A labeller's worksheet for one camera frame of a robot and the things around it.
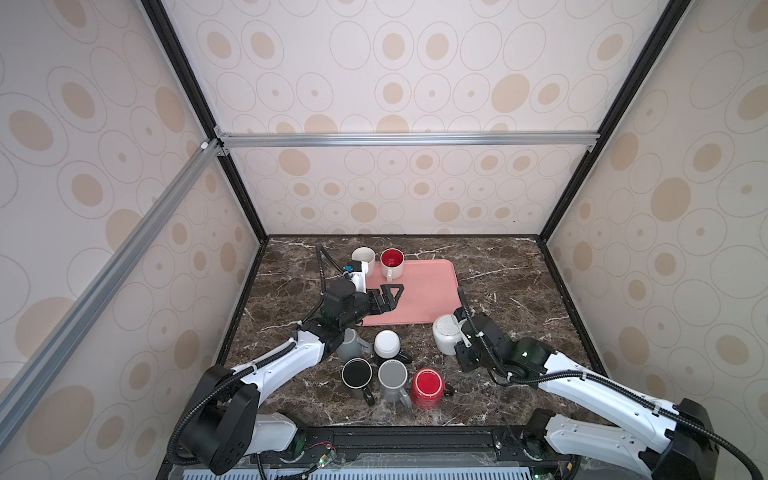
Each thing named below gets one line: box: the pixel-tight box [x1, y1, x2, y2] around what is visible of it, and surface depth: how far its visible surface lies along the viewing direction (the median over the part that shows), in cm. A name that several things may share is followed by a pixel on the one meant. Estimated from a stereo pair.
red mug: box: [412, 368, 446, 410], surface depth 78 cm
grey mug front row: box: [378, 359, 412, 409], surface depth 76 cm
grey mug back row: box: [337, 327, 373, 362], surface depth 85 cm
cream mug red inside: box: [380, 247, 405, 282], surface depth 105 cm
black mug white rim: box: [341, 357, 375, 406], surface depth 78 cm
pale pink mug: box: [351, 246, 376, 277], surface depth 105 cm
